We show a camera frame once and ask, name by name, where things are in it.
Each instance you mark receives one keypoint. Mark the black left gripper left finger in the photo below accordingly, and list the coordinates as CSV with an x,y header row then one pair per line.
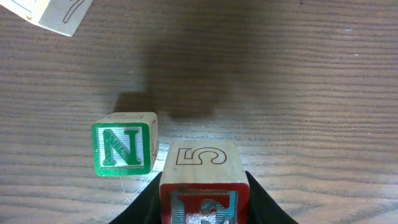
x,y
145,209

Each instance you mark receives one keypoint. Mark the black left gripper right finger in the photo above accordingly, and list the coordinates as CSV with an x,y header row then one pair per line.
x,y
262,208

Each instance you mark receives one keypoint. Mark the red E wooden block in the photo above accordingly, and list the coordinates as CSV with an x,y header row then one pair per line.
x,y
204,181

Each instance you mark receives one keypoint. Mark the green N wooden block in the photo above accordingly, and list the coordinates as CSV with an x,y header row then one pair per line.
x,y
125,143

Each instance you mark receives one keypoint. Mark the green J wooden block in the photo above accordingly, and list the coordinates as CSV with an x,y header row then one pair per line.
x,y
60,16

